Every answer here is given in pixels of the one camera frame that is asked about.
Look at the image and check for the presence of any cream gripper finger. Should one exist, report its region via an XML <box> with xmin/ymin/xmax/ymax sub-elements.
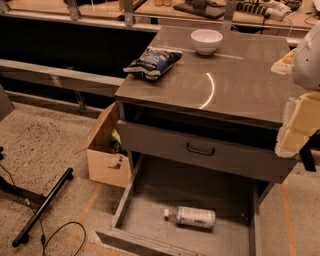
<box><xmin>271</xmin><ymin>49</ymin><xmax>296</xmax><ymax>75</ymax></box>
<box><xmin>274</xmin><ymin>91</ymin><xmax>320</xmax><ymax>158</ymax></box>

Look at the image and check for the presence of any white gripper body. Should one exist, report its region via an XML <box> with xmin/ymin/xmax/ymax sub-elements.
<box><xmin>292</xmin><ymin>21</ymin><xmax>320</xmax><ymax>91</ymax></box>

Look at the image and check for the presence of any clear plastic water bottle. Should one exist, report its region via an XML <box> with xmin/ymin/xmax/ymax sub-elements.
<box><xmin>164</xmin><ymin>206</ymin><xmax>216</xmax><ymax>230</ymax></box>

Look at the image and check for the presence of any grey drawer cabinet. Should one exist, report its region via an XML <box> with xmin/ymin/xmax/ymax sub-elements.
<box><xmin>114</xmin><ymin>25</ymin><xmax>307</xmax><ymax>188</ymax></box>

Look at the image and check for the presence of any open middle drawer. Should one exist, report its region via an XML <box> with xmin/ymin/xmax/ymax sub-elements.
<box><xmin>97</xmin><ymin>154</ymin><xmax>272</xmax><ymax>256</ymax></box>

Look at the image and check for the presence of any wooden background desk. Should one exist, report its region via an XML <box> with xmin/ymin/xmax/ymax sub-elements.
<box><xmin>9</xmin><ymin>0</ymin><xmax>319</xmax><ymax>30</ymax></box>

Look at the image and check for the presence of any black white power strip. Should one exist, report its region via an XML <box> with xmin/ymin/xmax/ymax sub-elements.
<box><xmin>236</xmin><ymin>0</ymin><xmax>291</xmax><ymax>21</ymax></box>

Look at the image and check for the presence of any white ceramic bowl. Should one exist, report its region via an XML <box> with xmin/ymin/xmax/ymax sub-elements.
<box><xmin>191</xmin><ymin>29</ymin><xmax>223</xmax><ymax>55</ymax></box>

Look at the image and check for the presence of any dark blue chip bag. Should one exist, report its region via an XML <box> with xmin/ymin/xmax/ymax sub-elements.
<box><xmin>123</xmin><ymin>47</ymin><xmax>182</xmax><ymax>81</ymax></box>

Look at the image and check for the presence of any green snack bag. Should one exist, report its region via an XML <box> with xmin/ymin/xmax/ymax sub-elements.
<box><xmin>110</xmin><ymin>129</ymin><xmax>122</xmax><ymax>153</ymax></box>

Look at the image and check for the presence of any cardboard box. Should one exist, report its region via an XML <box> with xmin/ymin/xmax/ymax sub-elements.
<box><xmin>73</xmin><ymin>103</ymin><xmax>131</xmax><ymax>188</ymax></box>

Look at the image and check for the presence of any black metal stand leg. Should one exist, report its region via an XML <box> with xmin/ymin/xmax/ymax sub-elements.
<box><xmin>12</xmin><ymin>168</ymin><xmax>73</xmax><ymax>248</ymax></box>

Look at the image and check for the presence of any top drawer with handle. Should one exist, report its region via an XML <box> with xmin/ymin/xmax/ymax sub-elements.
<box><xmin>116</xmin><ymin>119</ymin><xmax>298</xmax><ymax>185</ymax></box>

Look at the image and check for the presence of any grey metal rail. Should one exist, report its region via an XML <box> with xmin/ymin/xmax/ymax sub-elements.
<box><xmin>0</xmin><ymin>59</ymin><xmax>124</xmax><ymax>97</ymax></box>

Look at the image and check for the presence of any black floor cable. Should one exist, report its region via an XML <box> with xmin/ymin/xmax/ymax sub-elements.
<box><xmin>0</xmin><ymin>163</ymin><xmax>87</xmax><ymax>256</ymax></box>

